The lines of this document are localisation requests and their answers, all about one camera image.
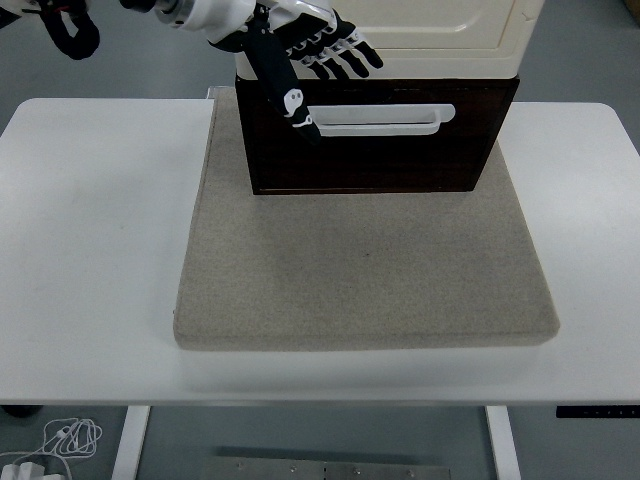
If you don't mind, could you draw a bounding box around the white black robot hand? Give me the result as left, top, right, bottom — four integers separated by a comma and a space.
187, 0, 384, 147

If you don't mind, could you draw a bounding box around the white drawer handle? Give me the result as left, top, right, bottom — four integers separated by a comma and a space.
299, 103, 457, 138

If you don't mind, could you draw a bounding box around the dark brown wooden drawer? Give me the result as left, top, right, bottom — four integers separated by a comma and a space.
247, 87, 508, 192

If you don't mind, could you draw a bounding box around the dark brown wooden drawer casing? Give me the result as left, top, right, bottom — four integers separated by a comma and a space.
234, 74, 521, 196

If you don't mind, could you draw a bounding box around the beige fabric mat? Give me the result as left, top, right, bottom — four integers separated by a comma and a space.
172, 87, 561, 353

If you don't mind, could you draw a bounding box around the white table leg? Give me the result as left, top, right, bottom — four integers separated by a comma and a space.
484, 405, 522, 480
110, 405, 151, 480

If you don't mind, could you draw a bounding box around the black caster wheel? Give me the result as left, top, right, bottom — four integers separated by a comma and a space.
0, 405, 44, 419

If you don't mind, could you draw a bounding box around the white power adapter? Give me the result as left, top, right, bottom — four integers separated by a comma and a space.
2, 461, 69, 480

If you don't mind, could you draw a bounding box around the black table control panel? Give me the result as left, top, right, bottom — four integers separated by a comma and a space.
555, 405, 640, 420

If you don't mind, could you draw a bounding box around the white earphone cable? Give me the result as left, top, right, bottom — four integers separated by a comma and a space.
0, 417, 104, 466

